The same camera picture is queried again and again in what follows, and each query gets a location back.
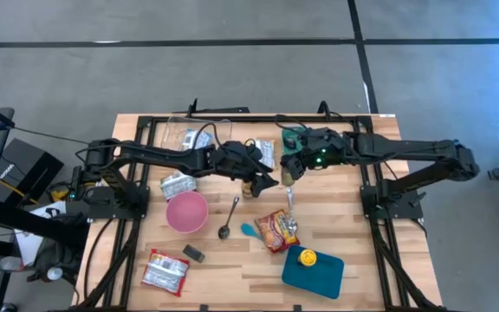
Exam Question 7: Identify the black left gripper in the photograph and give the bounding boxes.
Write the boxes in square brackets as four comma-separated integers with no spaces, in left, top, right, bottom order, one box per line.
[212,140,281,199]

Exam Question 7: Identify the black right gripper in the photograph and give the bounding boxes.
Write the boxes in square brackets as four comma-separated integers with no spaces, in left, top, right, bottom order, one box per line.
[279,127,349,181]

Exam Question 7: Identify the yellow ramen noodle pack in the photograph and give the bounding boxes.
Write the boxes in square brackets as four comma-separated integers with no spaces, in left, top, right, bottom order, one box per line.
[256,138,277,171]

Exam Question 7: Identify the tan-lid furikake seasoning jar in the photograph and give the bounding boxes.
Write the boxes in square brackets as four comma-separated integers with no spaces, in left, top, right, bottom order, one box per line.
[240,180,256,200]

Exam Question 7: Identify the red ramen noodle pack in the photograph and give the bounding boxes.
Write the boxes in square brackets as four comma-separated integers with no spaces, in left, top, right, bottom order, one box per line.
[253,209,301,254]

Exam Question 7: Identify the blue edged ramen noodle pack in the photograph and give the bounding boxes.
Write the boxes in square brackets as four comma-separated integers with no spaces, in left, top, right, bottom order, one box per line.
[182,128,214,153]

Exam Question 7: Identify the white green food packet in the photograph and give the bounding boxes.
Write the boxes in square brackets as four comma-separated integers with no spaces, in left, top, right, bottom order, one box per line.
[159,172,198,202]

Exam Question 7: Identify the teal cutting board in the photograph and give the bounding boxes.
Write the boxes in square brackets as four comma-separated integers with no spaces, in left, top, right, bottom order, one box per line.
[281,125,309,156]

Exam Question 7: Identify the teal silicone spatula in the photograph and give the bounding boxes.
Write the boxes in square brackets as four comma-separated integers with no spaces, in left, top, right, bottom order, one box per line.
[239,222,264,242]

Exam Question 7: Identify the black spoon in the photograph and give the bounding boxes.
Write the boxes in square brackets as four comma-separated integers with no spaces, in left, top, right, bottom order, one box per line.
[217,195,241,240]

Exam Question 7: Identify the pink plastic bowl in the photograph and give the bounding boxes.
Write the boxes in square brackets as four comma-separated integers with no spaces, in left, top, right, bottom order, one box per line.
[165,190,211,235]

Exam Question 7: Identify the clear plastic container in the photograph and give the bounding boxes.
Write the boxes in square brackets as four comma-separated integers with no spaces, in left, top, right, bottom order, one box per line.
[161,115,234,160]

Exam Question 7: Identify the dark small box white print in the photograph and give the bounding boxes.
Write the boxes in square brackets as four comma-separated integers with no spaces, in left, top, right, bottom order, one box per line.
[182,244,207,264]

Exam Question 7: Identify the teal plastic bin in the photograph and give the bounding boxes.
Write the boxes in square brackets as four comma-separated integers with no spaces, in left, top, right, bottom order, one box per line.
[281,244,346,301]

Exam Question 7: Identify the red white ramen pack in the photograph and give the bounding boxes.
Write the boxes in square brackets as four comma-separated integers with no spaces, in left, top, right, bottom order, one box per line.
[140,248,191,298]

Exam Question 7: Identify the black case white logo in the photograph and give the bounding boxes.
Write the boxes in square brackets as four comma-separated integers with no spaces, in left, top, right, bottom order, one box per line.
[0,137,65,205]

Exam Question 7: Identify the white paper sheet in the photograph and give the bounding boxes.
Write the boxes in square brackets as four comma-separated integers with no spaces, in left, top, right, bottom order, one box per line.
[14,200,68,267]

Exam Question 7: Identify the black metal table frame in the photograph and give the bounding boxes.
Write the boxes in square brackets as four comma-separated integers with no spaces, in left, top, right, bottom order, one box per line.
[70,113,446,312]

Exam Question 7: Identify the short black table bracket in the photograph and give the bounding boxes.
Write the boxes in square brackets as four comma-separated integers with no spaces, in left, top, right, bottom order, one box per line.
[316,100,334,119]

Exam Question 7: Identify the long black table bracket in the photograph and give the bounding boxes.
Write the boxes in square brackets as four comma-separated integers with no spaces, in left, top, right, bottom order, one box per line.
[185,97,251,116]

